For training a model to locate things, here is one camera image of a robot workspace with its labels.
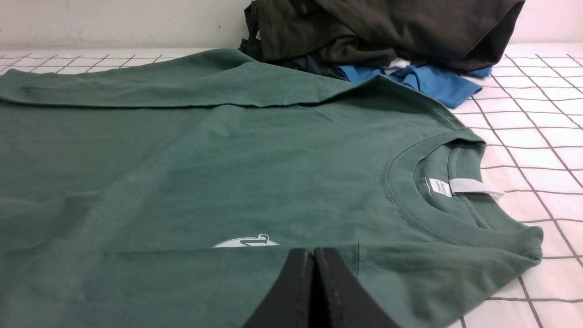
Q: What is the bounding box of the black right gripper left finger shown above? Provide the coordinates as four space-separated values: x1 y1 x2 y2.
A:
244 249 315 328

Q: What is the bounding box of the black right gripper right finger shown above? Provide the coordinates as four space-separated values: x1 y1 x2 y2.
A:
313 248 398 328

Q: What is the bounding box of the green long-sleeved shirt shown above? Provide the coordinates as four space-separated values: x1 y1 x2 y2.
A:
1 49 543 328

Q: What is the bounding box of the blue shirt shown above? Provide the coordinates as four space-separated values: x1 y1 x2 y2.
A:
339 58 493 109

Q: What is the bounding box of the dark olive garment pile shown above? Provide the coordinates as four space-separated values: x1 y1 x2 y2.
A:
239 0 525 79

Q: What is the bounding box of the white grid tablecloth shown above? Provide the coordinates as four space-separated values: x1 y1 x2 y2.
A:
0 43 583 328

